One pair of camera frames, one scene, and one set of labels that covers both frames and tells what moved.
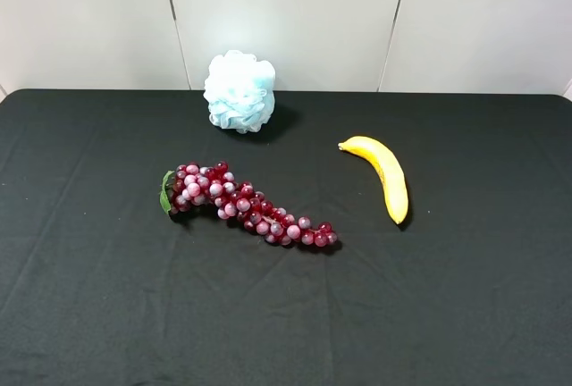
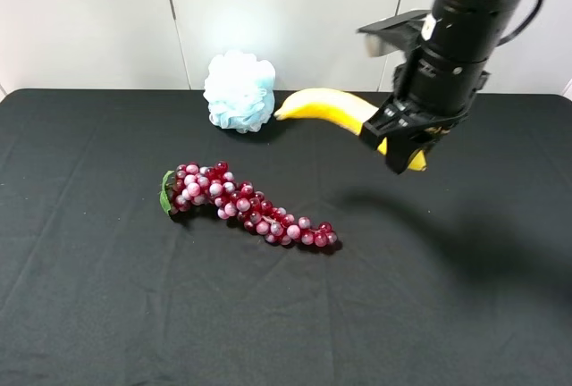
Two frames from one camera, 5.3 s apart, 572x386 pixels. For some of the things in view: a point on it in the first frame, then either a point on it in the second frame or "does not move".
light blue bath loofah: [239, 91] does not move
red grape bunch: [189, 185] does not move
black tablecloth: [100, 287] does not move
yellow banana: [390, 169] → [339, 105]
